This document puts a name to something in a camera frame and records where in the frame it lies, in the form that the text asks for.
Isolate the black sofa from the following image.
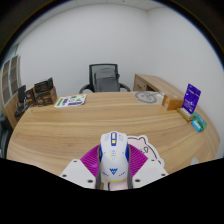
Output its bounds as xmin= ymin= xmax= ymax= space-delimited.
xmin=0 ymin=114 xmax=14 ymax=160

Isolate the pink cloud-shaped mouse pad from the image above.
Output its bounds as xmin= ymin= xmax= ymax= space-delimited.
xmin=126 ymin=134 xmax=166 ymax=168

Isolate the large brown black cardboard box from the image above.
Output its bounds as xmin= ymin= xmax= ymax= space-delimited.
xmin=33 ymin=77 xmax=58 ymax=107

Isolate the flat tan box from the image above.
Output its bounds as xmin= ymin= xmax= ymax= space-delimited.
xmin=176 ymin=107 xmax=196 ymax=122

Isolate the purple product box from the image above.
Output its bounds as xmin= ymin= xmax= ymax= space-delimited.
xmin=181 ymin=83 xmax=202 ymax=115

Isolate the wooden shelf unit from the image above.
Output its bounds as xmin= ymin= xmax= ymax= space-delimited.
xmin=0 ymin=54 xmax=23 ymax=108

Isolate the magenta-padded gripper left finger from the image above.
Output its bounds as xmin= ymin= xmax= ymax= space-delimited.
xmin=59 ymin=147 xmax=103 ymax=190

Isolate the white blue yellow computer mouse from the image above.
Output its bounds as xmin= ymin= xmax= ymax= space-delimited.
xmin=97 ymin=130 xmax=131 ymax=191

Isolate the white printed paper sheet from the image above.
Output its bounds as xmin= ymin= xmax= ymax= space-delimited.
xmin=53 ymin=93 xmax=88 ymax=109

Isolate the grey mesh office chair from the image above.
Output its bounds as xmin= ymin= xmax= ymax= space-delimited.
xmin=78 ymin=63 xmax=132 ymax=94

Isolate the round grey mouse pad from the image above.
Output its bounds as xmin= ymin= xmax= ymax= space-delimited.
xmin=134 ymin=90 xmax=161 ymax=105

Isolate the green and blue small box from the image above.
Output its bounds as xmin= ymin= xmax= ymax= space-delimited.
xmin=190 ymin=112 xmax=208 ymax=133

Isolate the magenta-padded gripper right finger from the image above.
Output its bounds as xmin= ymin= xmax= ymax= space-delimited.
xmin=126 ymin=144 xmax=169 ymax=190

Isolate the small brown cardboard box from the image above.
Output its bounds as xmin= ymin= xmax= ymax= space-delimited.
xmin=24 ymin=87 xmax=37 ymax=107

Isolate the orange cardboard box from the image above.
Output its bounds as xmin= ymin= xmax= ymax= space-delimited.
xmin=161 ymin=94 xmax=185 ymax=111

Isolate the wooden side desk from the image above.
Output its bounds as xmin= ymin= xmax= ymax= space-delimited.
xmin=132 ymin=73 xmax=188 ymax=101

